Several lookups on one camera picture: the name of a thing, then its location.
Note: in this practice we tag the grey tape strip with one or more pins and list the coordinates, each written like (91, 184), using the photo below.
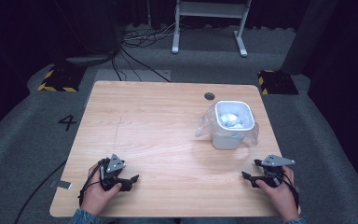
(61, 184)

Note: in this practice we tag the person's right hand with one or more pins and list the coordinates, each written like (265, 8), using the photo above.
(278, 196)

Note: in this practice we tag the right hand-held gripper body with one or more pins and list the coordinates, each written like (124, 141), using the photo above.
(276, 163)

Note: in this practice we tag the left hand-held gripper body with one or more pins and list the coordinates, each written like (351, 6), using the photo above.
(114, 165)

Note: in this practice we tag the dark grey pillar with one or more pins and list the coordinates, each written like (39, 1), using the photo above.
(310, 34)

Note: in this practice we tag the person's left hand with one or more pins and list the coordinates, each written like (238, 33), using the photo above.
(97, 194)

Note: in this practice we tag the black yellow striped floor plate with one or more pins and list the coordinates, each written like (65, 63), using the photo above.
(278, 82)
(61, 79)

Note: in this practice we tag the clear plastic bin bag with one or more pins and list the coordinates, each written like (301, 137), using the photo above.
(203, 124)

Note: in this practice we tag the crumpled white paper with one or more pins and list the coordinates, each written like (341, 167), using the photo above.
(231, 120)

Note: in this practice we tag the white plastic trash bin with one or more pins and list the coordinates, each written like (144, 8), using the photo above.
(231, 133)

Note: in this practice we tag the white metal stand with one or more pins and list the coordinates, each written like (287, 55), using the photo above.
(209, 9)

